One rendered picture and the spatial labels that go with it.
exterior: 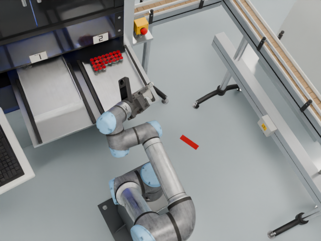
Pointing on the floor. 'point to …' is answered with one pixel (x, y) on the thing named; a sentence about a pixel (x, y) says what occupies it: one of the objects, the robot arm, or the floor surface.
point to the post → (128, 23)
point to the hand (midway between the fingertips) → (145, 86)
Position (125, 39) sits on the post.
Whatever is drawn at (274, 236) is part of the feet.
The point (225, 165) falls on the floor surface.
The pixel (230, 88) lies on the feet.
